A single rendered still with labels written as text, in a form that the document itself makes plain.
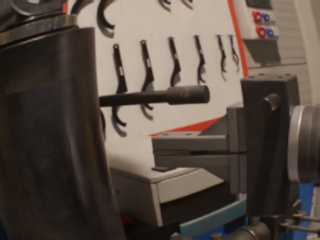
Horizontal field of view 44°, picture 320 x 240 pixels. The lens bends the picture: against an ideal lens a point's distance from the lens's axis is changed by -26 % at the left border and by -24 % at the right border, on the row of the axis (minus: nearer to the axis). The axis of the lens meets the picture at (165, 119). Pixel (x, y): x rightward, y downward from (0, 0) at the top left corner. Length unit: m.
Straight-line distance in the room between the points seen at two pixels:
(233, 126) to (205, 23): 2.94
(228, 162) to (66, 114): 0.19
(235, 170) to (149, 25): 2.66
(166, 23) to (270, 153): 2.77
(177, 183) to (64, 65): 0.50
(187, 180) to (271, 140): 0.58
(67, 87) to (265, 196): 0.25
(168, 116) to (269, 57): 1.16
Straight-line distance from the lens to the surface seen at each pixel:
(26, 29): 0.54
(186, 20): 3.25
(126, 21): 2.98
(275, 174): 0.41
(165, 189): 0.95
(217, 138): 0.44
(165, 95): 0.75
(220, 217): 1.06
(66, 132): 0.53
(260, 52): 3.80
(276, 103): 0.38
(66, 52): 0.53
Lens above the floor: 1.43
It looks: 9 degrees down
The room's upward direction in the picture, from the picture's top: 7 degrees counter-clockwise
